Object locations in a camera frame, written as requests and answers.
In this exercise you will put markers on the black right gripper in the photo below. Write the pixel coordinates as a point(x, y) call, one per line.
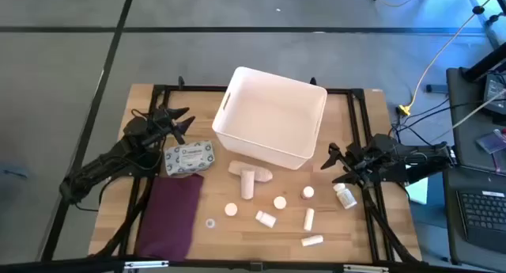
point(371, 158)

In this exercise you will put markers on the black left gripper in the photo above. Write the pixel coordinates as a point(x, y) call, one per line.
point(160, 122)

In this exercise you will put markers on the white labelled pill bottle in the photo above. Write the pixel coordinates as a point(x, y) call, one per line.
point(345, 197)

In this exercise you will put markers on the wet wipes pack blue print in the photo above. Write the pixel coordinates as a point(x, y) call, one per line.
point(189, 157)

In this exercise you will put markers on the orange pill bottle white cap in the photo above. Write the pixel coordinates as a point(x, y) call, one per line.
point(307, 192)

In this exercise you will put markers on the white plastic bottle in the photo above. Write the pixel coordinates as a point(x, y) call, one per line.
point(265, 219)
point(308, 219)
point(312, 240)

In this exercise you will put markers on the pink labelled bottle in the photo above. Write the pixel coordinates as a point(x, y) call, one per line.
point(280, 202)

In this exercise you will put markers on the white plastic basket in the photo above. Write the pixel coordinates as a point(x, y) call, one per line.
point(273, 118)

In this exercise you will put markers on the small beige bandage roll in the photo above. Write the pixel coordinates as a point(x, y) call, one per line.
point(247, 186)

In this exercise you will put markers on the round beige wooden disc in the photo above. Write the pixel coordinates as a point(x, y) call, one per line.
point(231, 209)

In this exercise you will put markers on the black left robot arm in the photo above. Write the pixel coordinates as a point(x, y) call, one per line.
point(99, 166)

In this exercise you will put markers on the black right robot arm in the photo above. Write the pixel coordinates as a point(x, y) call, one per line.
point(427, 158)

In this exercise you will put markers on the purple cloth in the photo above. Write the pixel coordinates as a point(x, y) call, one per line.
point(170, 217)

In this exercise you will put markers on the small clear cap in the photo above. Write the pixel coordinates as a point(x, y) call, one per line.
point(210, 223)

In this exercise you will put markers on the grey floor foot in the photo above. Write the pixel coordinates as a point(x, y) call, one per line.
point(435, 88)

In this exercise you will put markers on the black side desk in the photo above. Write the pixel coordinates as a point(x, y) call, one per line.
point(466, 146)

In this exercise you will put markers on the black stand bar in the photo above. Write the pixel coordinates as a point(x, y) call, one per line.
point(484, 63)

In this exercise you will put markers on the black metal table frame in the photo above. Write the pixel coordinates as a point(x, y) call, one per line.
point(189, 89)

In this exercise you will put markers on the silver bracket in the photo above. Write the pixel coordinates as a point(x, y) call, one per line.
point(365, 269)
point(146, 264)

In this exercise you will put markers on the black aluminium rail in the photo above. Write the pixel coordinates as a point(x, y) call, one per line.
point(257, 267)

